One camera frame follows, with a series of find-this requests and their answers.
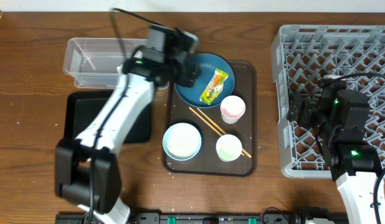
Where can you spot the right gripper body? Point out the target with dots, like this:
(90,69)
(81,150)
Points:
(310,116)

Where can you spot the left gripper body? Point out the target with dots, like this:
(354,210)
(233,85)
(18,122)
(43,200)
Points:
(187,73)

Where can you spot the dark blue plate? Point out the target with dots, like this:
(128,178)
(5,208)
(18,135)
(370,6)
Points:
(207,63)

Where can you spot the yellow snack wrapper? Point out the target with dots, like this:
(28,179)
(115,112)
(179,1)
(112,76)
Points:
(214,87)

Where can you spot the wooden chopstick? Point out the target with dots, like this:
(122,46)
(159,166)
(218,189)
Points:
(205,121)
(221,130)

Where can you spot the light blue bowl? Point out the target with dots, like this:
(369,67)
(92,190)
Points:
(182,141)

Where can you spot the pink-inside paper cup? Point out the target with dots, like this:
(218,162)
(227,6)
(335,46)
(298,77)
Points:
(232,109)

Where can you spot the green-inside paper cup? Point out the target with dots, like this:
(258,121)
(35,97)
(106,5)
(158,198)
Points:
(228,148)

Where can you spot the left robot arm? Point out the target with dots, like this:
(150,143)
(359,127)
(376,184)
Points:
(86,168)

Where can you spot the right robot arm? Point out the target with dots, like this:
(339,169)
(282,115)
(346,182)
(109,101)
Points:
(339,119)

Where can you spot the grey dishwasher rack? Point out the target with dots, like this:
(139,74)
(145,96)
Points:
(301,56)

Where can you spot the clear plastic bin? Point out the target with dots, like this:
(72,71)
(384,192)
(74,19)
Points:
(93,62)

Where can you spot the brown serving tray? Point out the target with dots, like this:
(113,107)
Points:
(206,161)

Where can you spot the black rectangular tray bin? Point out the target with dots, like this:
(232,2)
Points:
(84,106)

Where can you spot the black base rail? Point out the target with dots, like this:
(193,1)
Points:
(155,218)

